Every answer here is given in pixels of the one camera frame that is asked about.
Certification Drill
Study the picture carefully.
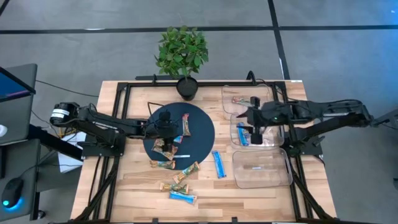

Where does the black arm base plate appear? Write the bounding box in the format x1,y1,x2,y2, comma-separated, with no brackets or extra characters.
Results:
76,141,126,158
284,130,324,158

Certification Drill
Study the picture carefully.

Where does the grey metal stand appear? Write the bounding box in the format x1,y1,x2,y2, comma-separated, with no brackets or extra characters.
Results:
368,108,398,133

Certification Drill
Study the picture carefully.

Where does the laptop with blue screen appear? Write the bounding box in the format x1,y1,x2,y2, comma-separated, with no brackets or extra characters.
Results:
0,66,37,103

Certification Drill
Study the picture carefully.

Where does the white box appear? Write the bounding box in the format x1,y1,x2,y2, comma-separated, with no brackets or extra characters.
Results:
58,131,87,174

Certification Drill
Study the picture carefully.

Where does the dark grey desk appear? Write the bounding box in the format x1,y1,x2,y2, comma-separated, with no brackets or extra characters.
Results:
0,138,42,222

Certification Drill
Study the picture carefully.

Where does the black computer mouse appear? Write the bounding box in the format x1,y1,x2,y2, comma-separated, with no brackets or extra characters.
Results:
1,177,25,209

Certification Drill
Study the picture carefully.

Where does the green plant in black pot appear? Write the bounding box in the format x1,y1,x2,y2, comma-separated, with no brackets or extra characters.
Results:
154,25,210,102

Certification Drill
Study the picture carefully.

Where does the round dark blue mat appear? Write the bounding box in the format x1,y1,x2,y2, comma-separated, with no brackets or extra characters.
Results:
142,101,216,171

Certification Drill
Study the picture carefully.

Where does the black metal table frame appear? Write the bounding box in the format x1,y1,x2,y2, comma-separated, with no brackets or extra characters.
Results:
73,74,336,224

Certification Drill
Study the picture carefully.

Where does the pink orange granola bar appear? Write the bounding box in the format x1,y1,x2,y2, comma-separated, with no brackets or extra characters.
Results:
181,113,192,137

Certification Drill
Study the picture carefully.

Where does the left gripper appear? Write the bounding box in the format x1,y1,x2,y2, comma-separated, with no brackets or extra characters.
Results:
148,110,178,154

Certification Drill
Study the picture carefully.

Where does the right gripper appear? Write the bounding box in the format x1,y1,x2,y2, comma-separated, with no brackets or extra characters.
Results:
236,96,274,146

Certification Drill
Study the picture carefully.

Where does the large clear plastic bin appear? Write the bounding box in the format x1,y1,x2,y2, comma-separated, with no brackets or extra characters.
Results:
232,147,294,190

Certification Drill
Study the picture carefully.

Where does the black floor cable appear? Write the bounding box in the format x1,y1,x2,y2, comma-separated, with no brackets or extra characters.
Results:
35,80,100,98

